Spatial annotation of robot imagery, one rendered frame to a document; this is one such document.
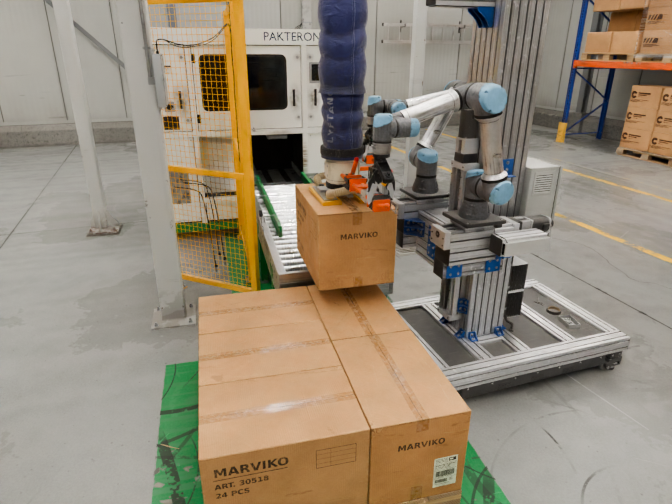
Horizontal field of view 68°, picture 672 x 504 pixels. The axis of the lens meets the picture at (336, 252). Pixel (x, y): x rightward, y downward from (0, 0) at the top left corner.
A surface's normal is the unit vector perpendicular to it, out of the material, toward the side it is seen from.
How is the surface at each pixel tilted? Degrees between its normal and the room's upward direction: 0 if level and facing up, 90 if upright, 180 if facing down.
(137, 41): 90
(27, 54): 90
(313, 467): 90
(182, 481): 0
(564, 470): 0
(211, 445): 0
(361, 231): 90
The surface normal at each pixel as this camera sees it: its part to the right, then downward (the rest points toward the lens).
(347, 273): 0.25, 0.36
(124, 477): 0.00, -0.92
